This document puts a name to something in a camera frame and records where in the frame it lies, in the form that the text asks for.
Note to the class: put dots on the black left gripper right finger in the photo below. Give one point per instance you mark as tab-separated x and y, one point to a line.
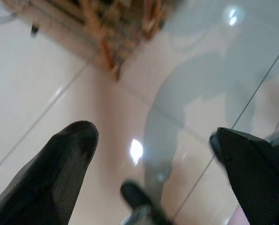
256	180

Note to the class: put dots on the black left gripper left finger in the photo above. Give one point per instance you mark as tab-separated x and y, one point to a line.
43	182

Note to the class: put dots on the small black plug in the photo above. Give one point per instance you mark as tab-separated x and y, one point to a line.
34	29

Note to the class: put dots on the wooden slatted floor rack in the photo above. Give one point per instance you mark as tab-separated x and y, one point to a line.
111	28

